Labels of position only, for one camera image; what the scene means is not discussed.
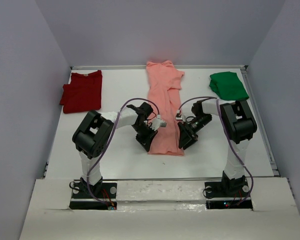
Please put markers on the pink t-shirt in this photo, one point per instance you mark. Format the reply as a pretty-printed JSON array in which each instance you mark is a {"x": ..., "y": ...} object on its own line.
[{"x": 164, "y": 90}]

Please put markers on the red folded t-shirt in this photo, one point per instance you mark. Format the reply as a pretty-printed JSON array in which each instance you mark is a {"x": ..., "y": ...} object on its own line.
[{"x": 83, "y": 93}]

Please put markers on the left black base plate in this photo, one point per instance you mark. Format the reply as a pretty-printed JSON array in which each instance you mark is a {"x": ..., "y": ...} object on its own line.
[{"x": 105, "y": 199}]

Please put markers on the green t-shirt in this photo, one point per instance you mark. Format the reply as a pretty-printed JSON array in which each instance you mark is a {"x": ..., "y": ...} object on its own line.
[{"x": 227, "y": 86}]

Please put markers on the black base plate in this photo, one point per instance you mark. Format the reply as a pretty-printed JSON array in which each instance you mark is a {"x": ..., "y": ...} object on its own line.
[
  {"x": 218, "y": 199},
  {"x": 105, "y": 199}
]

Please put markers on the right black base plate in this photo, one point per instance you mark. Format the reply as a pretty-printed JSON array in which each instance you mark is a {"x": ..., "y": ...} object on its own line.
[{"x": 218, "y": 199}]

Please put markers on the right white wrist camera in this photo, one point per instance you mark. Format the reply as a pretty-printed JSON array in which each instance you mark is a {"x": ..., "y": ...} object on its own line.
[{"x": 180, "y": 117}]

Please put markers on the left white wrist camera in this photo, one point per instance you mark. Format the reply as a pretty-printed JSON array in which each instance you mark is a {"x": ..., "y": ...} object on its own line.
[{"x": 158, "y": 122}]

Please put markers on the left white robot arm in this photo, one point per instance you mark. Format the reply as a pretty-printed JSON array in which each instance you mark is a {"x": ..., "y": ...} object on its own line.
[{"x": 95, "y": 133}]

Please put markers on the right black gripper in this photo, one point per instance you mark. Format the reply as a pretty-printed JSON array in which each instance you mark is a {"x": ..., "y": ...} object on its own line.
[{"x": 187, "y": 136}]

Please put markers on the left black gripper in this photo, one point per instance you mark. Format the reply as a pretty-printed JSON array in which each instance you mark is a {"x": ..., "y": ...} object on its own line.
[{"x": 146, "y": 141}]

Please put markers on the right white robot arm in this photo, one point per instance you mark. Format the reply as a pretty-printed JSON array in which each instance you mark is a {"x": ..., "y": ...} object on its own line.
[{"x": 239, "y": 126}]

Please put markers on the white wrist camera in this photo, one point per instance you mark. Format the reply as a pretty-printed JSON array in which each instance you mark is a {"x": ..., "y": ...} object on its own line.
[
  {"x": 180, "y": 117},
  {"x": 158, "y": 122}
]

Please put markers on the white cardboard front cover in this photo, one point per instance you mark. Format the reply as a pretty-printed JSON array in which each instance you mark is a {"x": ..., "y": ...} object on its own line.
[{"x": 162, "y": 210}]

